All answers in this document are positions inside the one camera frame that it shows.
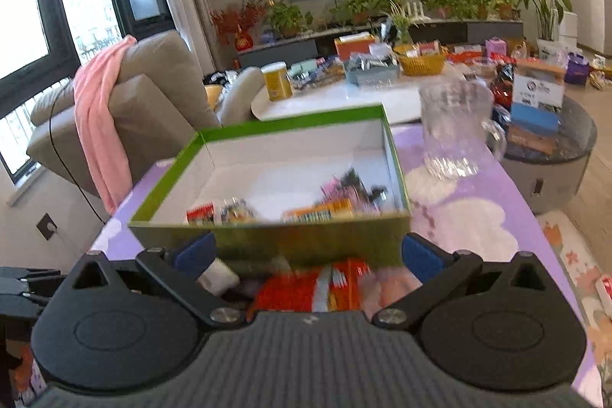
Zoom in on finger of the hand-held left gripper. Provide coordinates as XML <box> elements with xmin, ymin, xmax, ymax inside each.
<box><xmin>0</xmin><ymin>292</ymin><xmax>51</xmax><ymax>318</ymax></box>
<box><xmin>0</xmin><ymin>267</ymin><xmax>65</xmax><ymax>293</ymax></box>

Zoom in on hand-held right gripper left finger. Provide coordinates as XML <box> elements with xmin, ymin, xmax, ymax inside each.
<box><xmin>62</xmin><ymin>232</ymin><xmax>242</xmax><ymax>328</ymax></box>

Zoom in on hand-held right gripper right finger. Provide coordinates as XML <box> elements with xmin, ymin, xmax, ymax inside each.
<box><xmin>373</xmin><ymin>233</ymin><xmax>552</xmax><ymax>328</ymax></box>

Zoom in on green cardboard box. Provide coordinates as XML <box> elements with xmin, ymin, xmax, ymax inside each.
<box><xmin>128</xmin><ymin>103</ymin><xmax>413</xmax><ymax>270</ymax></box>

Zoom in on red orange snack packet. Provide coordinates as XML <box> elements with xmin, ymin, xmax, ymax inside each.
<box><xmin>249</xmin><ymin>259</ymin><xmax>374</xmax><ymax>314</ymax></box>

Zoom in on pile of snack packets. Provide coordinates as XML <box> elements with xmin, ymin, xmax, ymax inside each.
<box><xmin>186</xmin><ymin>168</ymin><xmax>389</xmax><ymax>226</ymax></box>

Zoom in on white snack packet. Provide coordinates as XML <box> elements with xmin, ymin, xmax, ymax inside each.
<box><xmin>198</xmin><ymin>259</ymin><xmax>241</xmax><ymax>295</ymax></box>

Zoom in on pale pink snack packet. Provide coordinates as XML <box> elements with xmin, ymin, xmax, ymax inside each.
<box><xmin>361</xmin><ymin>267</ymin><xmax>424</xmax><ymax>315</ymax></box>

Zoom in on clear glass pitcher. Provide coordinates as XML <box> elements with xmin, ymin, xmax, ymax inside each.
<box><xmin>418</xmin><ymin>79</ymin><xmax>508</xmax><ymax>182</ymax></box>

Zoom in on beige sofa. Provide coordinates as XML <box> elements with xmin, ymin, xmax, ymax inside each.
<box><xmin>26</xmin><ymin>29</ymin><xmax>225</xmax><ymax>199</ymax></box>

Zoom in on floral rug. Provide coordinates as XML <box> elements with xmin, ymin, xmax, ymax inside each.
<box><xmin>536</xmin><ymin>211</ymin><xmax>612</xmax><ymax>392</ymax></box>

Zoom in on white cushion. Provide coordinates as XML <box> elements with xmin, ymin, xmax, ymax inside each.
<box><xmin>216</xmin><ymin>66</ymin><xmax>265</xmax><ymax>128</ymax></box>

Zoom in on round dark coffee table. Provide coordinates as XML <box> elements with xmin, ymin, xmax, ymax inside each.
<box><xmin>482</xmin><ymin>94</ymin><xmax>598</xmax><ymax>216</ymax></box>

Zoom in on pink cloth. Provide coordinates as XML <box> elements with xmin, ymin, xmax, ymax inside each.
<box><xmin>73</xmin><ymin>35</ymin><xmax>138</xmax><ymax>216</ymax></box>

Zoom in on blue grey tray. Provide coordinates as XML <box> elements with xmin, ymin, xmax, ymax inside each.
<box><xmin>343</xmin><ymin>52</ymin><xmax>401</xmax><ymax>89</ymax></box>

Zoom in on yellow canister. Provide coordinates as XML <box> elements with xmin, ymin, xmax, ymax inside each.
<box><xmin>260</xmin><ymin>61</ymin><xmax>294</xmax><ymax>102</ymax></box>

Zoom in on yellow woven basket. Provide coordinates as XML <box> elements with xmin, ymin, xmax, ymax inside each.
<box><xmin>394</xmin><ymin>44</ymin><xmax>449</xmax><ymax>77</ymax></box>

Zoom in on blue white carton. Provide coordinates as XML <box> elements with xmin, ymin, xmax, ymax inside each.
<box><xmin>508</xmin><ymin>58</ymin><xmax>566</xmax><ymax>132</ymax></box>

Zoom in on orange box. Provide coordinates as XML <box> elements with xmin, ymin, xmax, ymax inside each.
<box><xmin>333</xmin><ymin>32</ymin><xmax>376</xmax><ymax>63</ymax></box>

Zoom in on pink small box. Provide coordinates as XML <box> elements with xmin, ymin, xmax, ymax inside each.
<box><xmin>485</xmin><ymin>36</ymin><xmax>508</xmax><ymax>58</ymax></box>

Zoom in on grey television console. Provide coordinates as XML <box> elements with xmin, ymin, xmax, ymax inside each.
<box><xmin>238</xmin><ymin>19</ymin><xmax>525</xmax><ymax>69</ymax></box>

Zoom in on red flower plant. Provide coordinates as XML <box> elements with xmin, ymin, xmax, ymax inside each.
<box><xmin>209</xmin><ymin>0</ymin><xmax>271</xmax><ymax>51</ymax></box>

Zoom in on purple gift bag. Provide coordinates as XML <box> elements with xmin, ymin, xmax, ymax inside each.
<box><xmin>564</xmin><ymin>52</ymin><xmax>592</xmax><ymax>85</ymax></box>

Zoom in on black framed window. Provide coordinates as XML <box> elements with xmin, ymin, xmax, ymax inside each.
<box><xmin>0</xmin><ymin>0</ymin><xmax>174</xmax><ymax>186</ymax></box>

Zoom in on tall leafy plant white pot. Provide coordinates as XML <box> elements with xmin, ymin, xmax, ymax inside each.
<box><xmin>515</xmin><ymin>0</ymin><xmax>573</xmax><ymax>54</ymax></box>

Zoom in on dark wall socket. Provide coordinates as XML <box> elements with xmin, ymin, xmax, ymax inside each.
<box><xmin>36</xmin><ymin>212</ymin><xmax>59</xmax><ymax>241</ymax></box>

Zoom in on black cable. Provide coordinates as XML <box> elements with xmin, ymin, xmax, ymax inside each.
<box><xmin>47</xmin><ymin>82</ymin><xmax>107</xmax><ymax>224</ymax></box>

